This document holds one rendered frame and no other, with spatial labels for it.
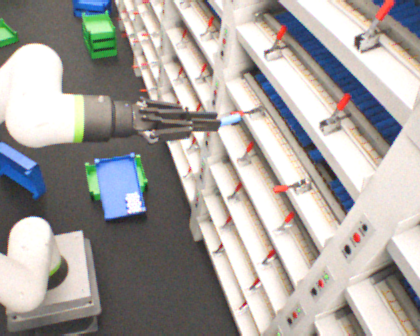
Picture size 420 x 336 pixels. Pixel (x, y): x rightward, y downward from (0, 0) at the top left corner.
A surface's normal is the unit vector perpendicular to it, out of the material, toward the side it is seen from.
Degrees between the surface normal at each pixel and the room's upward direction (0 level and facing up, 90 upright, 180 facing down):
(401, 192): 90
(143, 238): 0
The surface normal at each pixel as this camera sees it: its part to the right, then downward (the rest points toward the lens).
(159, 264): 0.12, -0.68
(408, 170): -0.94, 0.16
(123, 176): 0.25, -0.29
